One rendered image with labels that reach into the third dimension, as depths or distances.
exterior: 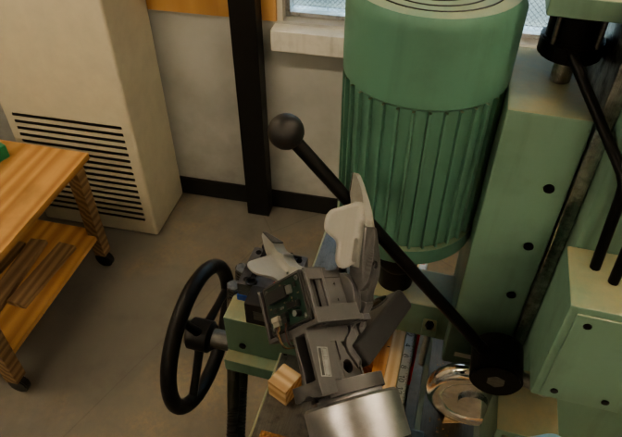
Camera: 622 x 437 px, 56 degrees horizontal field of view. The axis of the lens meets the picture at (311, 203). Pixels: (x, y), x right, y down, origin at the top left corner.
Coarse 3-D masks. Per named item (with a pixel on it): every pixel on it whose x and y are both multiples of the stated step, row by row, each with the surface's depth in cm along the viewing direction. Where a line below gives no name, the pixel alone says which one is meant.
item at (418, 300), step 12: (432, 276) 86; (444, 276) 86; (408, 288) 84; (444, 288) 84; (408, 300) 82; (420, 300) 82; (408, 312) 83; (420, 312) 83; (432, 312) 82; (408, 324) 85; (420, 324) 84; (444, 324) 83
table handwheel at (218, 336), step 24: (216, 264) 107; (192, 288) 99; (216, 312) 113; (168, 336) 95; (192, 336) 106; (216, 336) 107; (168, 360) 95; (216, 360) 118; (168, 384) 96; (192, 384) 110; (168, 408) 100; (192, 408) 107
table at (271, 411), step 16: (320, 256) 112; (240, 352) 99; (240, 368) 99; (256, 368) 97; (272, 368) 97; (272, 400) 89; (256, 416) 87; (272, 416) 87; (288, 416) 87; (304, 416) 87; (256, 432) 85; (272, 432) 85; (288, 432) 85; (304, 432) 85
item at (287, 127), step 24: (288, 120) 53; (288, 144) 54; (312, 168) 56; (336, 192) 57; (384, 240) 60; (408, 264) 61; (432, 288) 63; (456, 312) 65; (480, 336) 69; (504, 336) 68; (480, 360) 67; (504, 360) 66; (480, 384) 68; (504, 384) 67; (528, 384) 68
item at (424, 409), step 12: (432, 348) 108; (432, 360) 106; (420, 396) 101; (420, 408) 99; (432, 408) 99; (420, 420) 97; (432, 420) 97; (432, 432) 96; (444, 432) 96; (456, 432) 96; (468, 432) 96
